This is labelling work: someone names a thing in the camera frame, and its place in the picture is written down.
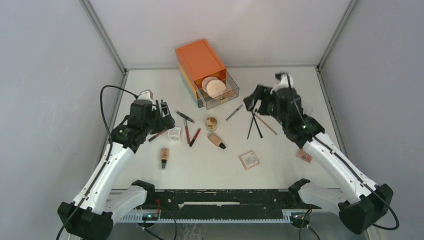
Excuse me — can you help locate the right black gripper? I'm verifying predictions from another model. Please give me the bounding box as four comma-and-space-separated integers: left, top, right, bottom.
242, 84, 287, 127

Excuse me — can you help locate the clear top drawer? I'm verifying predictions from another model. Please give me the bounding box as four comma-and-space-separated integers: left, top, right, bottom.
195, 71, 240, 110

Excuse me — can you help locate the red lipstick black cap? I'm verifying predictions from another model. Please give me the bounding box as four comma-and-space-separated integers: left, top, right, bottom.
189, 128, 201, 147

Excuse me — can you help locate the round beige powder puff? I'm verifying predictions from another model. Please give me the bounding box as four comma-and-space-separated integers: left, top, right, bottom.
206, 80, 226, 98

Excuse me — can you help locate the orange three-drawer organizer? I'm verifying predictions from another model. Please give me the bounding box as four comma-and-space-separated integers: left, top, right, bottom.
175, 38, 227, 108

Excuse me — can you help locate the square blush compact box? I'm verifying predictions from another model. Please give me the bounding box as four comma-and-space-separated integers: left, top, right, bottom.
238, 150, 260, 170

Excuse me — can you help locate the eyeshadow palette clear case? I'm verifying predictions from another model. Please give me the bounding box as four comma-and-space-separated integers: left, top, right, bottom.
296, 149, 313, 163

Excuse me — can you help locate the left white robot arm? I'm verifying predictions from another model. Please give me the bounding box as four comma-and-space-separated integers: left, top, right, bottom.
57, 98, 175, 240

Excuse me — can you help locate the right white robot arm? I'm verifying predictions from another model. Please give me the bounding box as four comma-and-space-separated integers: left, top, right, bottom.
243, 85, 400, 235

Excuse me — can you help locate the dark concealer stick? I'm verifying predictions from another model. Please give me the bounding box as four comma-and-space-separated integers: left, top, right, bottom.
176, 111, 195, 124

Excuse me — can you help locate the grey silver pencil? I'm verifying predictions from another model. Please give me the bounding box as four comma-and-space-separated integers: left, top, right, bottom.
225, 104, 244, 121

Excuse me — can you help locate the black thin brush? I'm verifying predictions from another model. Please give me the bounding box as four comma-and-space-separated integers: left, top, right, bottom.
252, 111, 263, 139
246, 111, 255, 140

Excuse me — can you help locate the small white box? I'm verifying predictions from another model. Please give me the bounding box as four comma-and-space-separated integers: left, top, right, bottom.
167, 127, 181, 142

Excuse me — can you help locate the pink lip gloss tube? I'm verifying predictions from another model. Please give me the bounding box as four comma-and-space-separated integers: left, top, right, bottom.
183, 119, 191, 145

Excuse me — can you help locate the BB cream tube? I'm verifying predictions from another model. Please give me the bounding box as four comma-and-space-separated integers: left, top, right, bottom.
160, 148, 170, 170

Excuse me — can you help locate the gold lid cream jar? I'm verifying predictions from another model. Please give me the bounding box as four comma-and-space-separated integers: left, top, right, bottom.
205, 117, 218, 132

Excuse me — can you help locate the beige foundation tube black cap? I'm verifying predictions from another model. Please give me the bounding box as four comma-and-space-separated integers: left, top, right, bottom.
207, 132, 226, 149

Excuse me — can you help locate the wooden handle brush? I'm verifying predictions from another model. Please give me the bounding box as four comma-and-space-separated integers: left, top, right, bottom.
254, 113, 278, 136

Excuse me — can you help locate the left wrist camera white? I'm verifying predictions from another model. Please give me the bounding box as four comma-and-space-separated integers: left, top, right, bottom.
137, 89, 154, 103

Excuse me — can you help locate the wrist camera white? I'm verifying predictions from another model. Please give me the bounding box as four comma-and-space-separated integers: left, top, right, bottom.
137, 89, 154, 103
272, 72, 294, 92

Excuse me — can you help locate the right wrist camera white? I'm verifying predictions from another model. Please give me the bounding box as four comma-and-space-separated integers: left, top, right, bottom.
272, 72, 294, 92

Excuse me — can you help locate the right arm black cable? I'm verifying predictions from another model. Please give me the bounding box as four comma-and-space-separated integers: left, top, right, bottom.
284, 74, 400, 231

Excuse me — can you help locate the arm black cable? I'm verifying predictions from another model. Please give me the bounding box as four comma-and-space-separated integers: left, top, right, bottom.
56, 85, 140, 240
284, 74, 400, 231

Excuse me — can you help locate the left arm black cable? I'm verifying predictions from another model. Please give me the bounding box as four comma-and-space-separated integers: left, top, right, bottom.
56, 85, 140, 240

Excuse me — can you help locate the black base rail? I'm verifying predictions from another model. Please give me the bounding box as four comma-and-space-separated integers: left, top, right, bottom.
141, 189, 316, 221

